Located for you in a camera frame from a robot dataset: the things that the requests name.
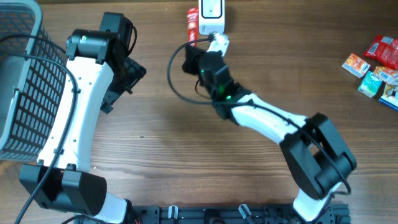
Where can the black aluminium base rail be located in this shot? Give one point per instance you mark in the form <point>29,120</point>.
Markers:
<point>243,214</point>

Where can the orange small box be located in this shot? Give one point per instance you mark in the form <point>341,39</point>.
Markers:
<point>356,66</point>
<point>386,74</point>

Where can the teal small box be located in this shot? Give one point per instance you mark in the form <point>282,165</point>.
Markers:
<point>370,84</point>

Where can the red stick sachet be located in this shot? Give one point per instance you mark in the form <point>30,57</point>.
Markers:
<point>192,24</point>

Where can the grey plastic mesh basket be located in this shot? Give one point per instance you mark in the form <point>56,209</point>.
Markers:
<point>31,85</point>

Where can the white barcode scanner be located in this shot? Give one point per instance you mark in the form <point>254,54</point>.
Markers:
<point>211,16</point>

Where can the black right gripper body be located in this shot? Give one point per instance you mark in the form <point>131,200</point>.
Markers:
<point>193,65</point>

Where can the red candy bag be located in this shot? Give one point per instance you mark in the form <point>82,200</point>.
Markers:
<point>384,50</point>

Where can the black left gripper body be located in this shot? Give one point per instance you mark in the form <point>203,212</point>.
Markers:
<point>125,79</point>

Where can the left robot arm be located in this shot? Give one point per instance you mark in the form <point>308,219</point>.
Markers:
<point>99,70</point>

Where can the white cream snack bag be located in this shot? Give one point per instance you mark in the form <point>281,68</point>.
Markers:
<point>390,96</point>

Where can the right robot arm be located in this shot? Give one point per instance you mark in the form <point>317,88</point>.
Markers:
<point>316,154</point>

